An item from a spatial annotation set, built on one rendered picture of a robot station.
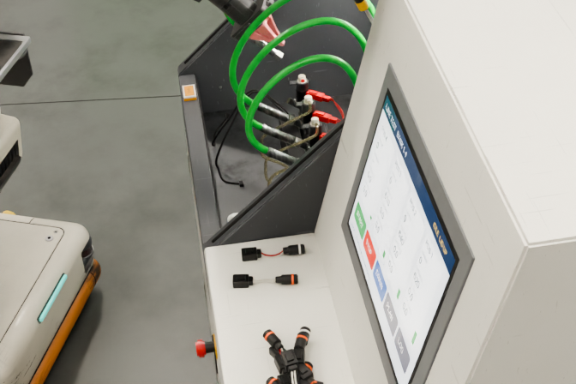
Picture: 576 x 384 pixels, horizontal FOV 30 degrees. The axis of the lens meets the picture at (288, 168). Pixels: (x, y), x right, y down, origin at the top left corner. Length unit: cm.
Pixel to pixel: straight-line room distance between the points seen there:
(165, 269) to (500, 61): 211
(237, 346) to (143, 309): 149
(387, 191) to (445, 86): 26
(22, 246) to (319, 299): 146
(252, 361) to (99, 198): 200
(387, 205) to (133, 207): 214
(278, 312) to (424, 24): 62
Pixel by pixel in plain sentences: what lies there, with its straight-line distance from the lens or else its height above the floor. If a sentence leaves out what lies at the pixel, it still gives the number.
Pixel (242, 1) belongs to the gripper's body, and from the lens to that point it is 221.
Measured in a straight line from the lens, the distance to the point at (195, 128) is 247.
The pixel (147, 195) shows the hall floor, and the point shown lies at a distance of 380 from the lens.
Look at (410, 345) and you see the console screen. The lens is 160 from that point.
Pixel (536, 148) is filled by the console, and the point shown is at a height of 155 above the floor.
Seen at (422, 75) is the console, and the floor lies 151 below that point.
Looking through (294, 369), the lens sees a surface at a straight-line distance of 183.
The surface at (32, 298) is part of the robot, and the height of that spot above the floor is 28.
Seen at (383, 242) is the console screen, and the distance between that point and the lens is 172.
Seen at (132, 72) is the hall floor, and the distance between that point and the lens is 445.
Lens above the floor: 241
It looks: 39 degrees down
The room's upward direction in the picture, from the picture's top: 3 degrees counter-clockwise
